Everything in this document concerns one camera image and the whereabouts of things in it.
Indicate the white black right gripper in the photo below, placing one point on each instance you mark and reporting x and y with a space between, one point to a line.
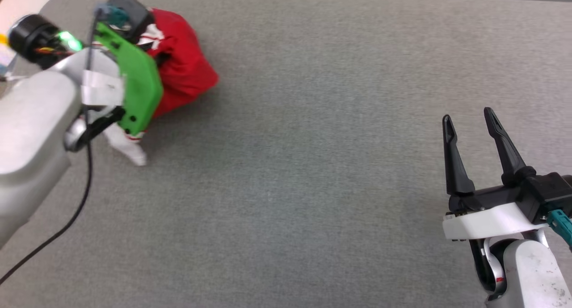
487 223

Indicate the grey fabric padded surface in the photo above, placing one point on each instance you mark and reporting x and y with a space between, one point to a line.
313 165

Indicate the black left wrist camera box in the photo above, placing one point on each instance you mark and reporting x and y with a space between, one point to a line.
134 8

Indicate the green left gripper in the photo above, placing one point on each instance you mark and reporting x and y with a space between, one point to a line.
143 84

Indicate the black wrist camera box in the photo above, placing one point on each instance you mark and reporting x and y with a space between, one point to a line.
549 191
134 8

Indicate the red garment with white trim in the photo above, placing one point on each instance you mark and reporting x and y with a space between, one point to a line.
187 66

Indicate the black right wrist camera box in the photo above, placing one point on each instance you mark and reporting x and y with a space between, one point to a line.
549 191

